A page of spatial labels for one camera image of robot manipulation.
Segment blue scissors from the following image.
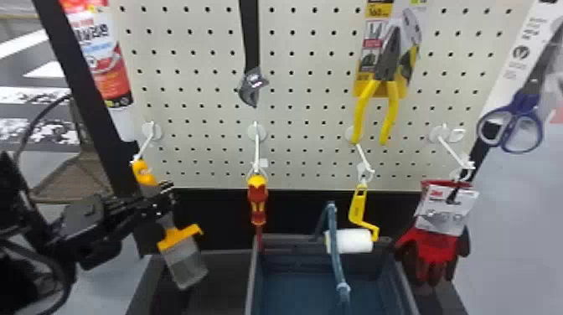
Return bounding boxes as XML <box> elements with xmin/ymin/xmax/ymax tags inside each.
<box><xmin>475</xmin><ymin>0</ymin><xmax>563</xmax><ymax>155</ymax></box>

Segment yellow paint roller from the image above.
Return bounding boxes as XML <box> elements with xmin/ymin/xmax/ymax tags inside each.
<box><xmin>323</xmin><ymin>182</ymin><xmax>382</xmax><ymax>256</ymax></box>

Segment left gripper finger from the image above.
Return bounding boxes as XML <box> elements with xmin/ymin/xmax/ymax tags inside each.
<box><xmin>111</xmin><ymin>180</ymin><xmax>178</xmax><ymax>218</ymax></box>
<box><xmin>132</xmin><ymin>216</ymin><xmax>168</xmax><ymax>258</ymax></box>

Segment red gloves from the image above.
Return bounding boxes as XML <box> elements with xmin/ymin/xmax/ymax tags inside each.
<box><xmin>394</xmin><ymin>178</ymin><xmax>481</xmax><ymax>288</ymax></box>

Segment red yellow screwdriver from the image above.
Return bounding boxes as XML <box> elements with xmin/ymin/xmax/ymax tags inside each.
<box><xmin>245</xmin><ymin>173</ymin><xmax>270</xmax><ymax>253</ymax></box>

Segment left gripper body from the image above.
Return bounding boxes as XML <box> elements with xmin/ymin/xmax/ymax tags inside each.
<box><xmin>58</xmin><ymin>194</ymin><xmax>138</xmax><ymax>256</ymax></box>

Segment blue basket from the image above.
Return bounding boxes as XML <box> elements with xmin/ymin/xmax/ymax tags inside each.
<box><xmin>244</xmin><ymin>200</ymin><xmax>422</xmax><ymax>315</ymax></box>

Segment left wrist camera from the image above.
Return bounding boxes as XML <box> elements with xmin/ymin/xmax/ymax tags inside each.
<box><xmin>76</xmin><ymin>239</ymin><xmax>125</xmax><ymax>271</ymax></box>

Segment white pegboard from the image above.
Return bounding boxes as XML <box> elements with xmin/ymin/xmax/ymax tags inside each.
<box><xmin>31</xmin><ymin>0</ymin><xmax>536</xmax><ymax>254</ymax></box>

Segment black cable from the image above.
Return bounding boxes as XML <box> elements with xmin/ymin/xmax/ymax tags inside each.
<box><xmin>0</xmin><ymin>239</ymin><xmax>75</xmax><ymax>315</ymax></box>
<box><xmin>12</xmin><ymin>93</ymin><xmax>74</xmax><ymax>165</ymax></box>

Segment black adjustable wrench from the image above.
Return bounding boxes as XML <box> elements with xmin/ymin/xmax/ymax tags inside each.
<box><xmin>235</xmin><ymin>0</ymin><xmax>271</xmax><ymax>109</ymax></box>

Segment red white sealant tube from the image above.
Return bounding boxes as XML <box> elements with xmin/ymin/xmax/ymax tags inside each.
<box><xmin>59</xmin><ymin>0</ymin><xmax>138</xmax><ymax>142</ymax></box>

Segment yellow pliers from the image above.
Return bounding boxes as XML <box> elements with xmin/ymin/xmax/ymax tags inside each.
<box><xmin>350</xmin><ymin>0</ymin><xmax>426</xmax><ymax>147</ymax></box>

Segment yellow grey brush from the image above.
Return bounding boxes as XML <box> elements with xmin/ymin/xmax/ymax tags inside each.
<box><xmin>130</xmin><ymin>157</ymin><xmax>209</xmax><ymax>291</ymax></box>

